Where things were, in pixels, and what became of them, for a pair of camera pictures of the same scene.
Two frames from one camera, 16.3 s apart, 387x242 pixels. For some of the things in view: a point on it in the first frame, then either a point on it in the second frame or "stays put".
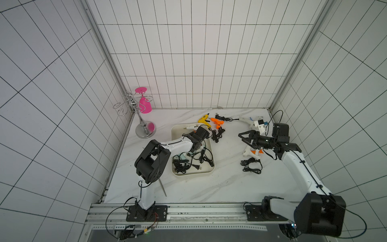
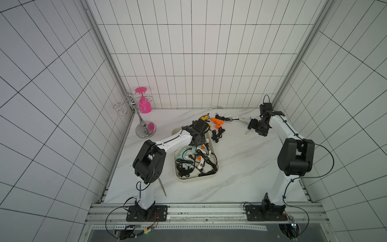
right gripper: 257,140 to 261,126
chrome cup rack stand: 132,105 stays put
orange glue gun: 217,122 stays put
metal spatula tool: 163,189 stays put
